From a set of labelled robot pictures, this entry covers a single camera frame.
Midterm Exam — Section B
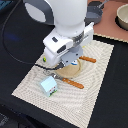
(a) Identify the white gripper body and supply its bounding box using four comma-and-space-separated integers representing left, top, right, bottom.
43, 22, 94, 70

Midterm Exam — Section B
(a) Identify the light blue milk carton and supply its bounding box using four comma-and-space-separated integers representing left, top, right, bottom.
40, 76, 58, 97

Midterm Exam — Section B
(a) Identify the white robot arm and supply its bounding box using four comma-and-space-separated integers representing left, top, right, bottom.
23, 0, 94, 70

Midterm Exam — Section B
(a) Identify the round wooden plate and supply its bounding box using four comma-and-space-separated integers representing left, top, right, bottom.
56, 60, 82, 78

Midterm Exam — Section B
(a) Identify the beige woven placemat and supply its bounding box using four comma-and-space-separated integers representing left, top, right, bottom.
12, 40, 114, 128

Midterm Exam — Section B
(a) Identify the dark grey saucepan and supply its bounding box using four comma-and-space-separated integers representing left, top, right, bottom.
85, 0, 109, 24

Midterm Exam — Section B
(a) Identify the beige bowl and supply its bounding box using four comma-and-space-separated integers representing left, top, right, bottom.
117, 4, 128, 30

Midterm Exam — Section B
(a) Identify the knife with wooden handle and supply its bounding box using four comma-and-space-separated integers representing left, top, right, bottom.
79, 56, 96, 63

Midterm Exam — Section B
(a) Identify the fork with wooden handle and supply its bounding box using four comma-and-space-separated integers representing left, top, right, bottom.
50, 73, 84, 89

